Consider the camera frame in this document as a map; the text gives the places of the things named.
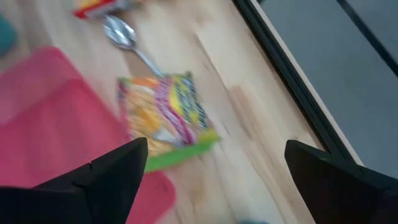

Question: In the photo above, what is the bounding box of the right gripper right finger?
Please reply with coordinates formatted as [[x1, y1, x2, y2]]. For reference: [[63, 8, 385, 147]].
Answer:
[[284, 139, 398, 224]]

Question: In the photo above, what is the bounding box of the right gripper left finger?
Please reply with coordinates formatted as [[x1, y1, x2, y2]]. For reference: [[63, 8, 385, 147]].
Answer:
[[0, 137, 149, 224]]

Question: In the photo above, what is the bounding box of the green-edged ramen packet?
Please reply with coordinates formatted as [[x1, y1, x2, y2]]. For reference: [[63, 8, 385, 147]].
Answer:
[[117, 71, 221, 174]]

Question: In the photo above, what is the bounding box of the silver metal spoon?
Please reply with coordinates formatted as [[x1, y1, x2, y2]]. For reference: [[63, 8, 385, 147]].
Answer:
[[102, 14, 164, 78]]

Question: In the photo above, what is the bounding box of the red beef ramen packet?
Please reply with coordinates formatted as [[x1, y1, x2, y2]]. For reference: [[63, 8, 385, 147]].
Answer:
[[73, 0, 131, 19]]

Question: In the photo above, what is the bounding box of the red plastic tray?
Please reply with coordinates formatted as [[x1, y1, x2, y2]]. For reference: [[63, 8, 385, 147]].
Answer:
[[0, 45, 177, 224]]

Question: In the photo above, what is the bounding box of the teal rectangular container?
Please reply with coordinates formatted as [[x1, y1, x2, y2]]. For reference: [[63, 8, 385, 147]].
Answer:
[[0, 14, 18, 58]]

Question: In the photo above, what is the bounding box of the black metal rig frame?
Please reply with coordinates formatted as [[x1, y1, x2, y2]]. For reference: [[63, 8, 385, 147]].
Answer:
[[231, 0, 357, 162]]

